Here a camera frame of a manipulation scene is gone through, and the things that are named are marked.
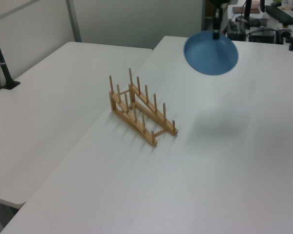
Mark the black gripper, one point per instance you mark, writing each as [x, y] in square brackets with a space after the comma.
[218, 2]

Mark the blue round plate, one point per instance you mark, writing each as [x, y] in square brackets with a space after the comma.
[210, 58]

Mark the wooden plate rack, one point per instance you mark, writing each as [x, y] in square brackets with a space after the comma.
[113, 103]

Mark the black box with green light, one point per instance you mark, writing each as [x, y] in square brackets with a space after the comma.
[236, 30]

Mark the black stand with round base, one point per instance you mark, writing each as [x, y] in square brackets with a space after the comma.
[247, 12]

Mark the black flat electronic device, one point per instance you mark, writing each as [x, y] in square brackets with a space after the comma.
[262, 36]

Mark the long black padded bar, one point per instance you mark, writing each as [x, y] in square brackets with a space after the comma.
[280, 14]

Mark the white side table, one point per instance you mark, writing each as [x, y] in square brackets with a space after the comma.
[51, 109]

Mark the grey partition frame post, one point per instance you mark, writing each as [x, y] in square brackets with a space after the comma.
[73, 19]

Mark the black camera pole with base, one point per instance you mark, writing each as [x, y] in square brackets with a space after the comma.
[2, 65]

